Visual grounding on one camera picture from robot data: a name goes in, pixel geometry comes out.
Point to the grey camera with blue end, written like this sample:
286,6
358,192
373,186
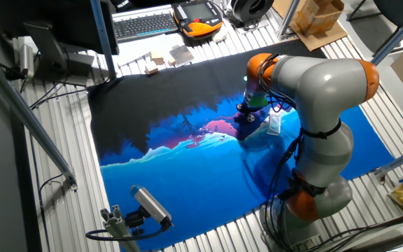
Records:
150,204

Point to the clear plastic packet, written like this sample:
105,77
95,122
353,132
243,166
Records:
274,124

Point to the grey metal plate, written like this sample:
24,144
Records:
181,55

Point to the black computer keyboard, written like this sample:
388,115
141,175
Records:
143,25

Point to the light wooden block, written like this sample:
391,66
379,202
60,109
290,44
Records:
158,59
151,68

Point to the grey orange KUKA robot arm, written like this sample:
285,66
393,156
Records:
327,87

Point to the flat cardboard sheet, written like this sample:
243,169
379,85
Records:
317,42

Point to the white rounded plastic object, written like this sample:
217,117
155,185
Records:
220,35

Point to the aluminium frame post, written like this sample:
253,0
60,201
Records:
103,42
289,17
397,33

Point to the orange black teach pendant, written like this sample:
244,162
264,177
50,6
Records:
198,17

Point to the white paper sheet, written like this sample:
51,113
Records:
135,49

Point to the blue landscape printed cloth mat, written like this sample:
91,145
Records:
194,182

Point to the long diagonal aluminium frame bar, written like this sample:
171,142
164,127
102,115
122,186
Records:
26,115

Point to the silver cylindrical camera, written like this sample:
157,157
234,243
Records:
26,61

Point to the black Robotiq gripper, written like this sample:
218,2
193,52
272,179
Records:
248,108

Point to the small wooden cube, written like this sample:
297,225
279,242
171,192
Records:
171,61

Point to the green wrist flange adapter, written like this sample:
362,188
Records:
257,101

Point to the black monitor with stand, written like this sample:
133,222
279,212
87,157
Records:
54,21

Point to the brown cardboard box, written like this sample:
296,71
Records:
318,15

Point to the short aluminium profile stub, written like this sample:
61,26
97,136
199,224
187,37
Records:
117,225

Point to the dark office chair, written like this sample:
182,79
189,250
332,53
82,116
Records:
394,10

